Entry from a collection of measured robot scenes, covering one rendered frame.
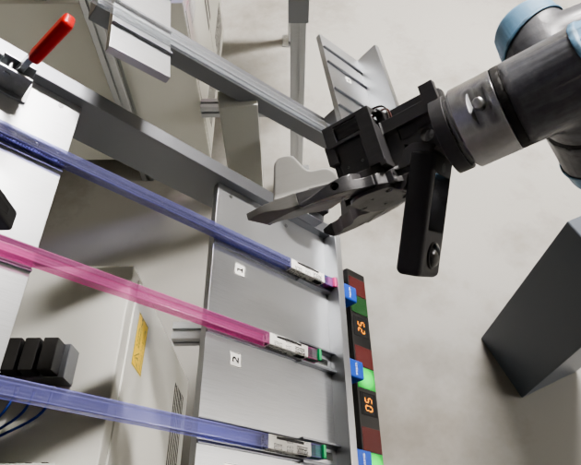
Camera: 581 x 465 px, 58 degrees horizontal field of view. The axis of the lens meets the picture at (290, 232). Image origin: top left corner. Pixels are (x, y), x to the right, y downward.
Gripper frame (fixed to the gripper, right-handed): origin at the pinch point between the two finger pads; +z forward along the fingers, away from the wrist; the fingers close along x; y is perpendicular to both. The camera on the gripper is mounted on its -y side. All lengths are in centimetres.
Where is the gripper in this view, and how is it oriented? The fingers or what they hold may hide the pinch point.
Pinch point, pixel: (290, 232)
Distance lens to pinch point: 56.8
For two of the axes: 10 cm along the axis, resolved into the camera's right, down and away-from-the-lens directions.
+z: -7.9, 3.6, 5.0
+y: -2.5, -9.3, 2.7
